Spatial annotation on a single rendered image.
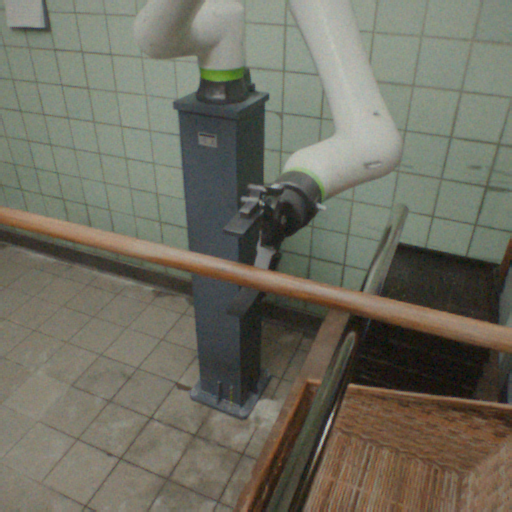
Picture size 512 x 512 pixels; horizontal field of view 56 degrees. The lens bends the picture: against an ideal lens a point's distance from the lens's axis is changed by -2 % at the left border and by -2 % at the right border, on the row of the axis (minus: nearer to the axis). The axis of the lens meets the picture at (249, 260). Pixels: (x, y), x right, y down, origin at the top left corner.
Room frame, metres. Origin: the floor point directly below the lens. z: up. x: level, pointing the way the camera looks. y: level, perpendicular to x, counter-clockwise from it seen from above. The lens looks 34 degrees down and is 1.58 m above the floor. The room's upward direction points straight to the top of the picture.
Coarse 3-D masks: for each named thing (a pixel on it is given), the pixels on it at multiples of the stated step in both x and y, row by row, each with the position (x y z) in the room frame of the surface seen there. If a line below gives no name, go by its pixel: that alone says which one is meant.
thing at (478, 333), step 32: (32, 224) 0.67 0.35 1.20; (64, 224) 0.66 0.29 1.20; (128, 256) 0.60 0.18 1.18; (160, 256) 0.58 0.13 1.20; (192, 256) 0.57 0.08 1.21; (256, 288) 0.52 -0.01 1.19; (288, 288) 0.50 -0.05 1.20; (320, 288) 0.49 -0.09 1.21; (384, 320) 0.45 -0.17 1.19; (416, 320) 0.44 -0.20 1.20; (448, 320) 0.43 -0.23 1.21
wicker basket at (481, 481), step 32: (352, 384) 0.73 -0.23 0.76; (288, 416) 0.66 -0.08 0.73; (352, 416) 0.72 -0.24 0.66; (384, 416) 0.69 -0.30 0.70; (416, 416) 0.66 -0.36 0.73; (448, 416) 0.64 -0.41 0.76; (480, 416) 0.61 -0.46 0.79; (288, 448) 0.66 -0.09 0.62; (352, 448) 0.68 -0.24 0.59; (384, 448) 0.68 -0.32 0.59; (416, 448) 0.65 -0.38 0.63; (448, 448) 0.63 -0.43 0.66; (480, 448) 0.60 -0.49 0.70; (256, 480) 0.52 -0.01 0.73; (320, 480) 0.60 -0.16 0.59; (352, 480) 0.60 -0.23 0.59; (384, 480) 0.60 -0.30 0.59; (416, 480) 0.60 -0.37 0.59; (448, 480) 0.60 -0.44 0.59; (480, 480) 0.56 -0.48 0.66
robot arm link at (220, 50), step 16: (208, 0) 1.36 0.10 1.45; (224, 0) 1.37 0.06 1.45; (208, 16) 1.31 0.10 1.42; (224, 16) 1.32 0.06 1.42; (240, 16) 1.35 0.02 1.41; (208, 32) 1.30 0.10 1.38; (224, 32) 1.32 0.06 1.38; (240, 32) 1.35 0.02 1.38; (208, 48) 1.32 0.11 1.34; (224, 48) 1.32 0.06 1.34; (240, 48) 1.35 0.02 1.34; (208, 64) 1.33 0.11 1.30; (224, 64) 1.32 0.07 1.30; (240, 64) 1.35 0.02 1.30; (224, 80) 1.33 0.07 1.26
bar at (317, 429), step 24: (384, 240) 0.66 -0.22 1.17; (384, 264) 0.59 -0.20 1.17; (360, 288) 0.54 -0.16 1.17; (360, 336) 0.44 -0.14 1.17; (336, 360) 0.40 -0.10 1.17; (336, 384) 0.36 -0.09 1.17; (312, 408) 0.33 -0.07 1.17; (336, 408) 0.33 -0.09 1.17; (312, 432) 0.30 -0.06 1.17; (312, 456) 0.27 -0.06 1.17; (288, 480) 0.25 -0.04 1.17; (312, 480) 0.25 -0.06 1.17; (288, 504) 0.22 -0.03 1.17
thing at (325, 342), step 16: (336, 320) 1.15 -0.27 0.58; (320, 336) 1.07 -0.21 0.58; (336, 336) 1.07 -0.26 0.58; (320, 352) 1.01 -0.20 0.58; (496, 352) 1.00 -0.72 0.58; (304, 368) 0.94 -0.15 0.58; (320, 368) 0.94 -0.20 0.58; (496, 368) 0.94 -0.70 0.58; (480, 384) 0.88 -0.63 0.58; (496, 384) 0.88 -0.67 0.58; (288, 400) 0.83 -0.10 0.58; (496, 400) 0.82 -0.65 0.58; (272, 432) 0.73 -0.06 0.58; (496, 432) 0.73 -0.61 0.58; (256, 464) 0.65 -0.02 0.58; (448, 464) 0.64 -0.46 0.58; (400, 480) 0.60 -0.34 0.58; (240, 496) 0.57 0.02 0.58
